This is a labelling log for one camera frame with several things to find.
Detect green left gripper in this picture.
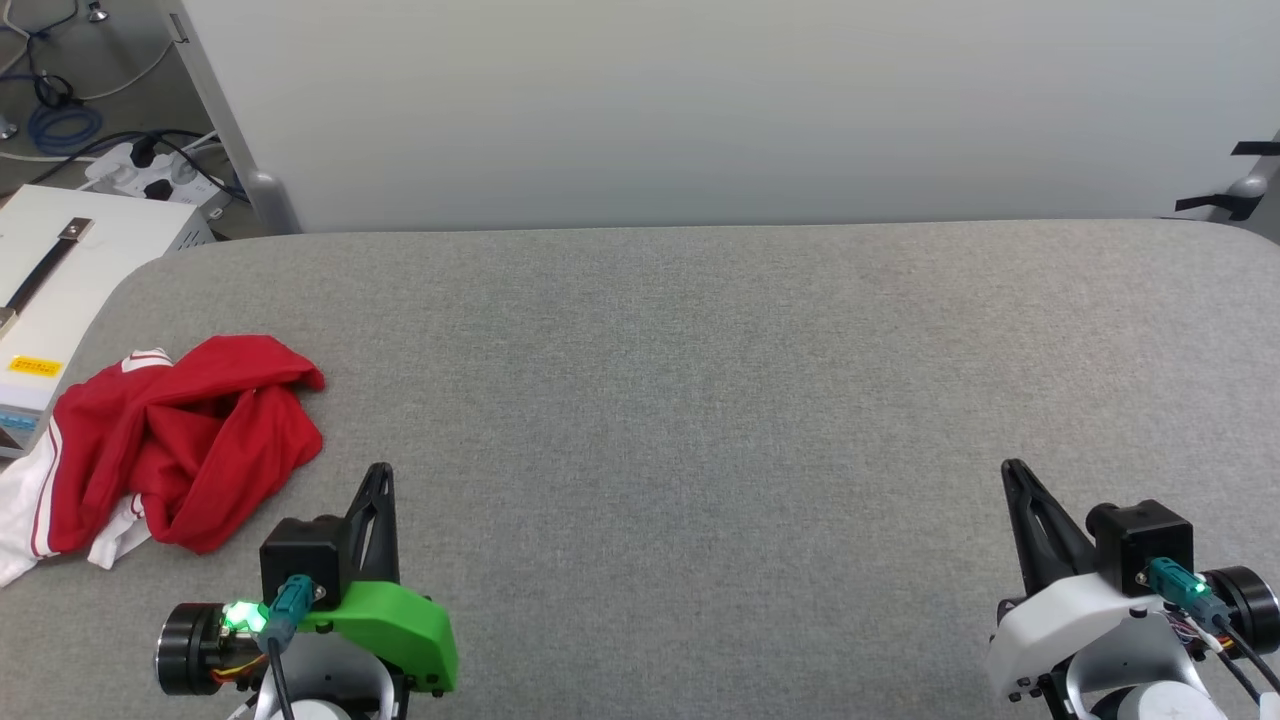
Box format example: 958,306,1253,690
298,461,461,696

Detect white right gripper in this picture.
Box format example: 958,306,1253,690
985,458,1201,703

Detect red white basketball jersey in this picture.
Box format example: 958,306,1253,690
0,334,327,589

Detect grey metal partition leg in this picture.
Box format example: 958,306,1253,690
160,0,302,237

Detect grey partition foot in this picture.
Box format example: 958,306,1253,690
1225,170,1280,223

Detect white power strip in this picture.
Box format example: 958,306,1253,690
84,140,237,208

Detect white partition panel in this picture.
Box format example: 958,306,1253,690
180,0,1280,234

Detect black left cable teal plug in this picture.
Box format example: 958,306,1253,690
262,574,323,720

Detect black cable teal plug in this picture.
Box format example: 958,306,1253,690
262,574,323,720
1145,558,1280,701

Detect black right cable teal plug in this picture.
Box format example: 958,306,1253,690
1145,558,1280,701

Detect white equipment box black strap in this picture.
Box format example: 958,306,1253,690
0,184,217,460

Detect blue coiled cable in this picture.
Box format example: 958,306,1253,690
25,100,105,157

